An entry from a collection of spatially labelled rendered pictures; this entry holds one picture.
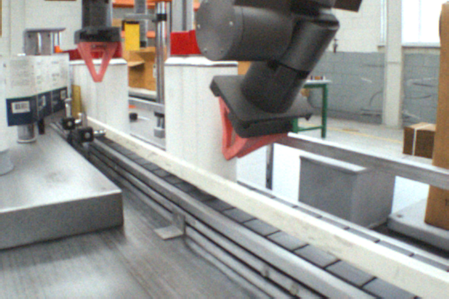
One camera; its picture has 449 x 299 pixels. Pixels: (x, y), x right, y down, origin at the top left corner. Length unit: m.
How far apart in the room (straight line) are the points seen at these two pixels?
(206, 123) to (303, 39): 0.18
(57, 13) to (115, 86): 7.66
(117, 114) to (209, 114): 0.39
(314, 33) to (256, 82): 0.08
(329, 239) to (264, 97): 0.15
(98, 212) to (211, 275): 0.18
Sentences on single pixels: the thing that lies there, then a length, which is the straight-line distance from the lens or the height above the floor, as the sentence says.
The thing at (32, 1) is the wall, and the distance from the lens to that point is 8.41.
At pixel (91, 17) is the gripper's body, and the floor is 1.13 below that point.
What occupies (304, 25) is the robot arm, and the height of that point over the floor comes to 1.08.
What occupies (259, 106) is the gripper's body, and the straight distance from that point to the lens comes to 0.39.
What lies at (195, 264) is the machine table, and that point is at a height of 0.83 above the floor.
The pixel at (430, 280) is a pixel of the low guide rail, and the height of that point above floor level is 0.91.
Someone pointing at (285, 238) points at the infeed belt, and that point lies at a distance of 0.38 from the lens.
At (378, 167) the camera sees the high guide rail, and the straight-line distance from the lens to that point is 0.37.
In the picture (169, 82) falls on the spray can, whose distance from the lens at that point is 0.56.
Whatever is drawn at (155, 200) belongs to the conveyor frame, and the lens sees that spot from 0.58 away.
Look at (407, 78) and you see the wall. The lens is 6.51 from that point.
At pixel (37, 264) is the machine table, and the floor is 0.83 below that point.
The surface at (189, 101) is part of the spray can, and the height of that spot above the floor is 0.99.
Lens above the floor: 1.05
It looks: 11 degrees down
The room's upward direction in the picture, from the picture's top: straight up
